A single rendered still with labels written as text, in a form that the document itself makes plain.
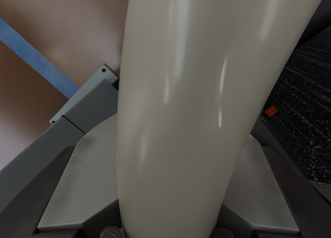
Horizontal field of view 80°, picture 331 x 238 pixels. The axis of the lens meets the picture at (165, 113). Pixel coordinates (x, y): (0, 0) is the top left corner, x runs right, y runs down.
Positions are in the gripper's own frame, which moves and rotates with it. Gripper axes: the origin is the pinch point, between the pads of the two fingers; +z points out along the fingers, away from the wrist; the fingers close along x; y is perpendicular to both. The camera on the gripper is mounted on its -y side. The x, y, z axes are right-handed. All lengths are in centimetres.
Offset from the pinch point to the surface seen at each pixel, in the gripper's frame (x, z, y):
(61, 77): -56, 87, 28
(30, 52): -69, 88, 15
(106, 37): -30, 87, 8
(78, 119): -31, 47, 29
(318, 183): 37, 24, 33
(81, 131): -29, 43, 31
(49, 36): -57, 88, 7
